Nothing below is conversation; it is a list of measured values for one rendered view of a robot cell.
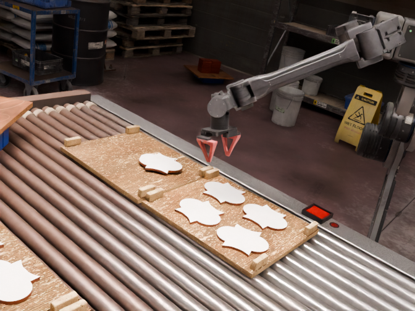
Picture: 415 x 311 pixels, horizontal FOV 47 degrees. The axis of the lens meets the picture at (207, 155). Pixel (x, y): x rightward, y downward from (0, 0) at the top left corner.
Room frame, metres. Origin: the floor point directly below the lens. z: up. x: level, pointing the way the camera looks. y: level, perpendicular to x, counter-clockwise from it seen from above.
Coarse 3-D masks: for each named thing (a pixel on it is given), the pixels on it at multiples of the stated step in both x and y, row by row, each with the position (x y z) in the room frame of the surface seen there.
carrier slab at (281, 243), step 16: (176, 192) 1.32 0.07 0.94; (192, 192) 1.34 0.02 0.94; (160, 208) 1.21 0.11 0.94; (176, 208) 1.22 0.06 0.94; (224, 208) 1.28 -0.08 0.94; (240, 208) 1.30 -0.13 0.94; (272, 208) 1.34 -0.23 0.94; (176, 224) 1.14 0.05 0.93; (192, 224) 1.15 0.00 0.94; (224, 224) 1.19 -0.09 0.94; (240, 224) 1.20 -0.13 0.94; (288, 224) 1.26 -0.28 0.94; (304, 224) 1.27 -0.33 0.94; (208, 240) 1.09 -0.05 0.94; (272, 240) 1.15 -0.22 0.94; (288, 240) 1.17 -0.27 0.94; (304, 240) 1.19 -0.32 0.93; (224, 256) 1.04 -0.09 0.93; (240, 256) 1.05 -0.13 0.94; (256, 256) 1.06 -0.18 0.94; (272, 256) 1.07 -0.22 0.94; (256, 272) 1.00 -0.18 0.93
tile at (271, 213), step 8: (248, 208) 1.29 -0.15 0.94; (256, 208) 1.30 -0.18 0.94; (264, 208) 1.31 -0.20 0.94; (248, 216) 1.24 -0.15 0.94; (256, 216) 1.25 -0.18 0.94; (264, 216) 1.26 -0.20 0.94; (272, 216) 1.27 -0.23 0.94; (280, 216) 1.28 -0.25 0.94; (256, 224) 1.22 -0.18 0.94; (264, 224) 1.22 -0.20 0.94; (272, 224) 1.22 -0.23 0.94; (280, 224) 1.23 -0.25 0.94
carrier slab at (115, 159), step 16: (80, 144) 1.52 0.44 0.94; (96, 144) 1.55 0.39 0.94; (112, 144) 1.57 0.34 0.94; (128, 144) 1.60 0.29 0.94; (144, 144) 1.63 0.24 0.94; (160, 144) 1.66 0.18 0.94; (80, 160) 1.41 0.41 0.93; (96, 160) 1.42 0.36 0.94; (112, 160) 1.45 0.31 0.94; (128, 160) 1.47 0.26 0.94; (192, 160) 1.57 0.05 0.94; (112, 176) 1.34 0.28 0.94; (128, 176) 1.36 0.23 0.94; (144, 176) 1.38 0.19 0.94; (160, 176) 1.40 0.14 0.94; (176, 176) 1.42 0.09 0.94; (192, 176) 1.44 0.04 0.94; (128, 192) 1.26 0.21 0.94
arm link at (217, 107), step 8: (240, 80) 1.40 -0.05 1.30; (216, 96) 1.35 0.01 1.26; (224, 96) 1.36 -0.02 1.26; (232, 96) 1.39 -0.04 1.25; (208, 104) 1.31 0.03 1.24; (216, 104) 1.31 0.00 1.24; (224, 104) 1.31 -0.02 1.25; (232, 104) 1.34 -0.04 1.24; (248, 104) 1.39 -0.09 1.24; (216, 112) 1.31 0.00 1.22; (224, 112) 1.31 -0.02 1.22
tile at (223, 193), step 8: (208, 184) 1.40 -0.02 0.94; (216, 184) 1.41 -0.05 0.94; (224, 184) 1.42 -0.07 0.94; (208, 192) 1.34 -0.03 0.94; (216, 192) 1.35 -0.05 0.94; (224, 192) 1.36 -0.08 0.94; (232, 192) 1.37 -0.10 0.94; (240, 192) 1.38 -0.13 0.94; (216, 200) 1.31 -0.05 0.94; (224, 200) 1.31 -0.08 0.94; (232, 200) 1.32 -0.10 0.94; (240, 200) 1.33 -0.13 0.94
